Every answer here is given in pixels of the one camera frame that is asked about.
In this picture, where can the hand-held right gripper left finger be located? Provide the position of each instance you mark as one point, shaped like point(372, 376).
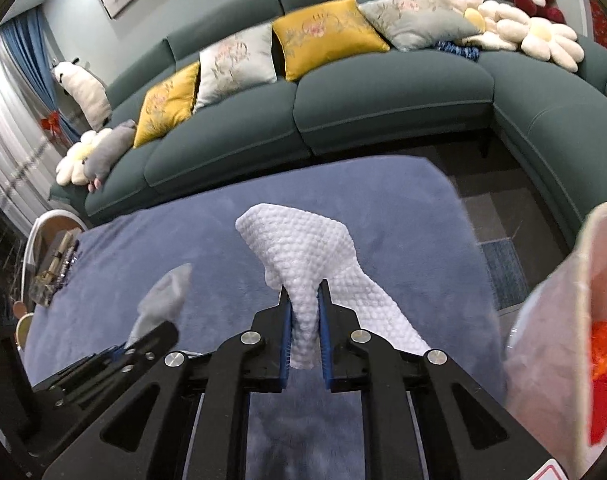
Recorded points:
point(283, 340)

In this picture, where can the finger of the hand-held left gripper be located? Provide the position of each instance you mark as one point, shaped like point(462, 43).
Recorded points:
point(153, 340)

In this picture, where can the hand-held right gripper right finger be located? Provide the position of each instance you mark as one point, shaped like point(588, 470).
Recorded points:
point(326, 340)

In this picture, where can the grey cloth piece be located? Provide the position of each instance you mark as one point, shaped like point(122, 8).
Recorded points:
point(166, 292)

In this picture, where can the white textured wipe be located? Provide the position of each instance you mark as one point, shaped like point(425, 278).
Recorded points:
point(303, 255)

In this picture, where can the white plastic bag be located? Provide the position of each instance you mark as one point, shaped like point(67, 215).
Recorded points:
point(548, 335)

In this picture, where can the red plastic bag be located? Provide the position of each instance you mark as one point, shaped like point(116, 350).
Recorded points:
point(606, 345)

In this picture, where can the red paper cup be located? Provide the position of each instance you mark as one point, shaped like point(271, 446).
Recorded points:
point(601, 410)

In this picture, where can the round wooden stool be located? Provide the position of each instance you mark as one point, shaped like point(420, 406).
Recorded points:
point(23, 327)

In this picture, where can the blue plush blanket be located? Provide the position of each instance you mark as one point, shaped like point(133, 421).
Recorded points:
point(183, 230)

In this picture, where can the white framed chair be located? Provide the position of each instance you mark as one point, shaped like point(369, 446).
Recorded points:
point(33, 232)

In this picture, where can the blue floor rug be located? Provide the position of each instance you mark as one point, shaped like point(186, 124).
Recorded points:
point(503, 270)

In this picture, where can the grey plush toy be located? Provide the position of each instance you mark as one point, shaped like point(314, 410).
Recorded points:
point(108, 150)

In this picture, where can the yellow embroidered pillow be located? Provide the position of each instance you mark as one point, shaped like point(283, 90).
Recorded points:
point(328, 35)
point(166, 105)

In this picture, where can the white sheer curtain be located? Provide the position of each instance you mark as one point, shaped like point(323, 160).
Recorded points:
point(8, 150)

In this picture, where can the red bow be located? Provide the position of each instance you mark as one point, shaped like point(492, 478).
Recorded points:
point(50, 122)

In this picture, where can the dark green sofa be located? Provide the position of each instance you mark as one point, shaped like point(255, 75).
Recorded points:
point(383, 95)

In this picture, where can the white panda plush toy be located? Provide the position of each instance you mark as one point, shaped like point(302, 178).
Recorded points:
point(83, 92)

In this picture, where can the grey embroidered pillow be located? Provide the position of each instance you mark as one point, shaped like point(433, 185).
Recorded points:
point(413, 17)
point(236, 67)

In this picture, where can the blue curtain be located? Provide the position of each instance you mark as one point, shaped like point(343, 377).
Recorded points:
point(28, 50)

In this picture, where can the blue knit cloth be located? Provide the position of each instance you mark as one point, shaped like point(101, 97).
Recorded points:
point(458, 51)

